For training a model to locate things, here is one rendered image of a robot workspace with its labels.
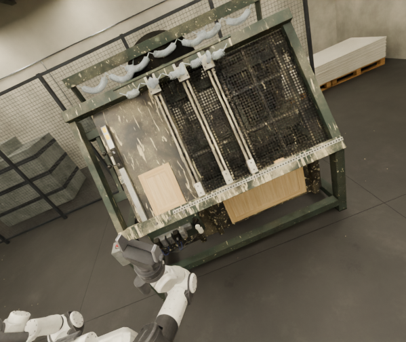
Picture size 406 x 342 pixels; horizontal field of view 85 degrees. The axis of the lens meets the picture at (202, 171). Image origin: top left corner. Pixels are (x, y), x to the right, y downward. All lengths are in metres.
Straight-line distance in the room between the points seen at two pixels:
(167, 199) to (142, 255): 1.43
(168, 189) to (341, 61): 4.88
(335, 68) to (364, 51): 0.68
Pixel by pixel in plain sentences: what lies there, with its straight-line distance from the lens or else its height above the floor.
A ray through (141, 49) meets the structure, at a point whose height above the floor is 2.15.
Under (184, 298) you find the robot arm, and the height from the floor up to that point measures 1.26.
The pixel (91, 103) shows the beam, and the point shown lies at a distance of 2.28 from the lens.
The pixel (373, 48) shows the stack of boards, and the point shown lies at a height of 0.42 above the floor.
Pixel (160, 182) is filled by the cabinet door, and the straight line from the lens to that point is 2.08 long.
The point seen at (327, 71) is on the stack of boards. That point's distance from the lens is 5.84.
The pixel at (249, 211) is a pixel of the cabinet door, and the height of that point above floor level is 0.32.
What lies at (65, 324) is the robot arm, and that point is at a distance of 1.36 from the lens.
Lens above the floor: 2.10
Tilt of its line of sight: 31 degrees down
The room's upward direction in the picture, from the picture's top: 25 degrees counter-clockwise
